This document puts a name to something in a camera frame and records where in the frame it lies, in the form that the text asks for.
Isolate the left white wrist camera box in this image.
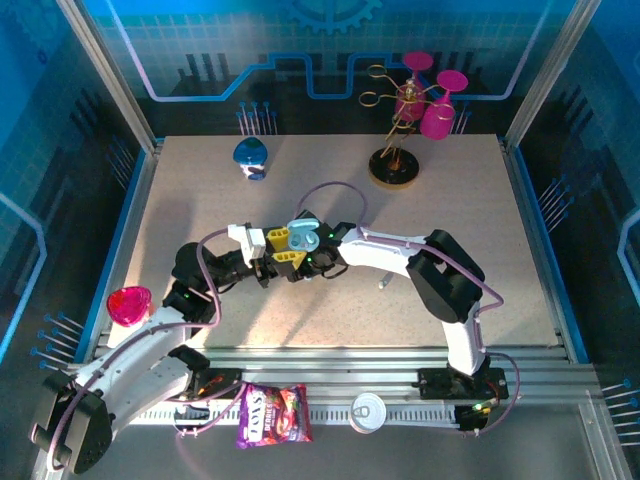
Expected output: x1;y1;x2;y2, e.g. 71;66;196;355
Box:
227;222;267;262

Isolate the pink wine glass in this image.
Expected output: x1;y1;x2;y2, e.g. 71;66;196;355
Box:
418;69;470;142
393;51;435;124

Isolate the white slotted cable duct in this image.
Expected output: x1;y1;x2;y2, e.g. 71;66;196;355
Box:
127;403;461;427

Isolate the silver tin can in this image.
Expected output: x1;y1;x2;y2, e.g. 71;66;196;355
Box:
348;392;388;435

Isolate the blue cup on table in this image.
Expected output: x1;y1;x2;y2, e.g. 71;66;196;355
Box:
232;136;268;182

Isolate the gold wire glass rack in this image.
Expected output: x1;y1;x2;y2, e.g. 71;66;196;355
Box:
358;63;454;189

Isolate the pink plastic cup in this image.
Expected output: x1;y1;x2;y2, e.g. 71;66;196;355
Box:
106;285;154;329

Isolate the aluminium profile rail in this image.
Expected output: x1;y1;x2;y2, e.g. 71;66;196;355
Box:
64;347;599;401

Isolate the small circuit board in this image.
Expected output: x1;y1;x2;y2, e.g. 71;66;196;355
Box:
173;397;212;437
455;398;496;432

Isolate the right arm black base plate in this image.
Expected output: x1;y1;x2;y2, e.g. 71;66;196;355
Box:
417;367;510;401

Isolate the purple candy bag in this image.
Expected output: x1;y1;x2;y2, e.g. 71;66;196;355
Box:
234;382;314;450

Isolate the blue earbud charging case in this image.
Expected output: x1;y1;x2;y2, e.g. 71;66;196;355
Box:
286;218;322;255

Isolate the aluminium frame post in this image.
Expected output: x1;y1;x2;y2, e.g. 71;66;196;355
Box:
53;0;164;154
504;0;604;146

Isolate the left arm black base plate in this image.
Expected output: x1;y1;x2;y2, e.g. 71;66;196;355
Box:
197;367;244;400

